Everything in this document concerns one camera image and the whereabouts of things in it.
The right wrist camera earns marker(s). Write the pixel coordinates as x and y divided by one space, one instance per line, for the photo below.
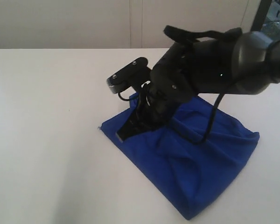
134 75

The blue towel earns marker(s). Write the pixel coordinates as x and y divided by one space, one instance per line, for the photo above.
169 158

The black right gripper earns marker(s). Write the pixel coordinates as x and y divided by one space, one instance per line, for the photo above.
167 90

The black window frame post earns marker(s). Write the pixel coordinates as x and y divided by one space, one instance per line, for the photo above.
260 15

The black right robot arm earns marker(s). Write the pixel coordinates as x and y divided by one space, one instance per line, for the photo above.
232 62

